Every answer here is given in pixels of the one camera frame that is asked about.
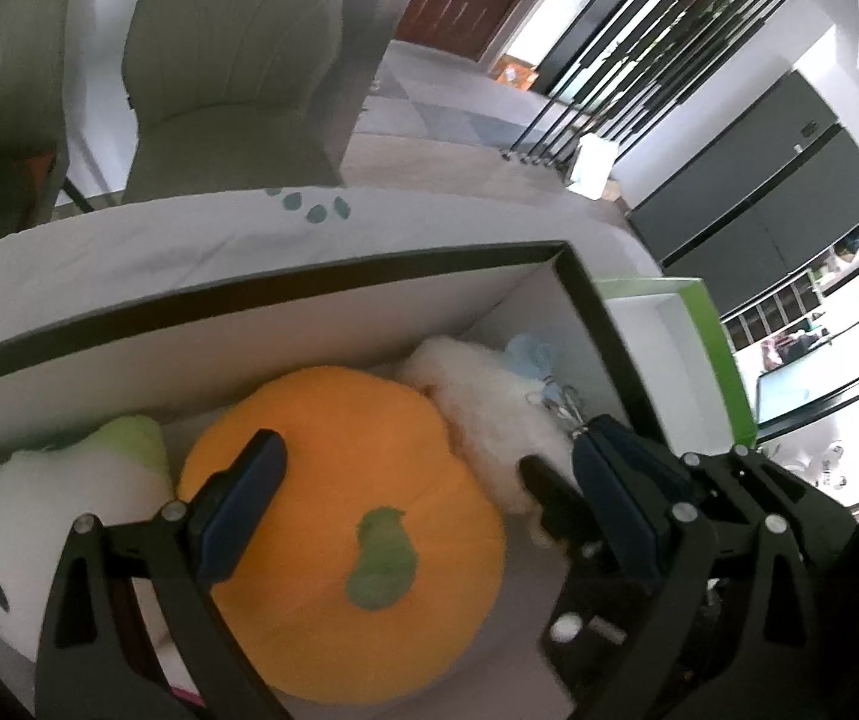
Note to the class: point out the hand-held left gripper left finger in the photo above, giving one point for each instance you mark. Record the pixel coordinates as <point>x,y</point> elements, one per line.
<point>242,510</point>

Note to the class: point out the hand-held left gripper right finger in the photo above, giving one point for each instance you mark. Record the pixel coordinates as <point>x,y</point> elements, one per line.
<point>624,510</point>

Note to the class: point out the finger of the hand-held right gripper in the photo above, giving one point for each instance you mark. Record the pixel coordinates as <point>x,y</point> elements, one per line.
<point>553,499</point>
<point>774,484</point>

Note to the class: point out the orange plush toy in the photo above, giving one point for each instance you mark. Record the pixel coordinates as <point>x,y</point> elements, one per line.
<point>324,450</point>

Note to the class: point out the white fluffy plush toy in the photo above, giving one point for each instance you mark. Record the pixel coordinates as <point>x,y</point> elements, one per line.
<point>474,390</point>

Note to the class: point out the black cardboard box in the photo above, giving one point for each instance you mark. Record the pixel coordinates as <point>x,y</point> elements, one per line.
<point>137,375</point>

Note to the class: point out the green cardboard box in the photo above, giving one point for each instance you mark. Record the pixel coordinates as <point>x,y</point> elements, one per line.
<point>714,337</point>

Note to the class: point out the black lattice shelf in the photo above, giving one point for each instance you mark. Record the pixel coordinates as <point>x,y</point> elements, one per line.
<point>771,311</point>

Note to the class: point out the white cat plush toy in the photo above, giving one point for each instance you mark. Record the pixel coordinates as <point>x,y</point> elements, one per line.
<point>39,510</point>

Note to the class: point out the black tall cabinet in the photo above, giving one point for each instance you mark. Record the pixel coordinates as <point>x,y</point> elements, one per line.
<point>759,202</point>

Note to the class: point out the white paper bag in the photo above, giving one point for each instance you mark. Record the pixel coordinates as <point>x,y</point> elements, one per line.
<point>593,165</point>

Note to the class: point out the orange box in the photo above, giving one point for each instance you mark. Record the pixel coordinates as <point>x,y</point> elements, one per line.
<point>516,73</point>

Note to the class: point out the grey upholstered chair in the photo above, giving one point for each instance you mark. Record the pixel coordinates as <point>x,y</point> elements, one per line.
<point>2,52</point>
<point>227,52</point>

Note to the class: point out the black metal railing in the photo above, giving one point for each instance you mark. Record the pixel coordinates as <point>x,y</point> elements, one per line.
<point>587,34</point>

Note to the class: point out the grey cabinet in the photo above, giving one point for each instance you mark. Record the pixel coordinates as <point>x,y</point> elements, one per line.
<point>377,52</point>

